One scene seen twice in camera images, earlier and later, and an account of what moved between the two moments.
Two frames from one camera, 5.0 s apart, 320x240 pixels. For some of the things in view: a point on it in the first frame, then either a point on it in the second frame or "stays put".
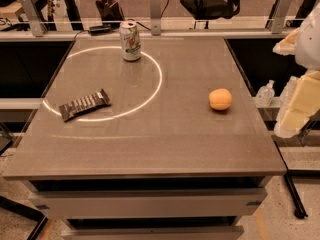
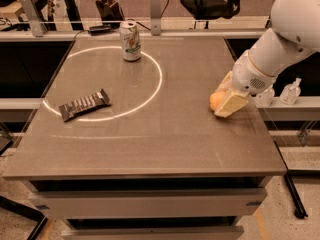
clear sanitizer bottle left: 265,94 stays put
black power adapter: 100,30 stays put
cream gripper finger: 305,102 → 230,104
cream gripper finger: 288,44 → 227,83
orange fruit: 220,99 stays put
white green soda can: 130,40 stays put
